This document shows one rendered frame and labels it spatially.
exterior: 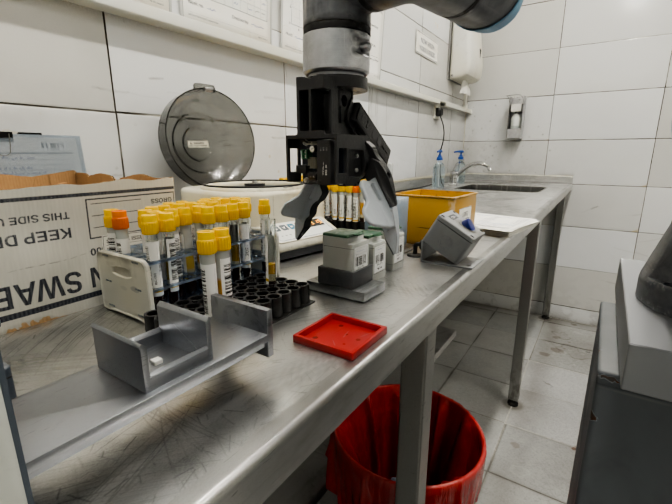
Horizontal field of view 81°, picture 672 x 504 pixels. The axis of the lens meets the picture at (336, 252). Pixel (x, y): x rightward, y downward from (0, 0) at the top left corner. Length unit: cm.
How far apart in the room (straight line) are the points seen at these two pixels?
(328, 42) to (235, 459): 39
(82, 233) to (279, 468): 36
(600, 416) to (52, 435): 41
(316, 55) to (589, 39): 252
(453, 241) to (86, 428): 54
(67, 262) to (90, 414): 29
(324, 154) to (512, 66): 255
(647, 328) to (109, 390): 40
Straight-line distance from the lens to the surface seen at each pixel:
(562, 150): 284
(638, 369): 39
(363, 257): 51
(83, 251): 54
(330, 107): 45
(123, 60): 98
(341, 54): 46
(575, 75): 287
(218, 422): 31
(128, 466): 29
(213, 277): 37
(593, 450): 46
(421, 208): 80
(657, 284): 46
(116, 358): 29
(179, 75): 105
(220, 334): 33
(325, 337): 40
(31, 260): 52
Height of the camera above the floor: 105
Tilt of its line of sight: 14 degrees down
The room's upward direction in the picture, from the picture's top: straight up
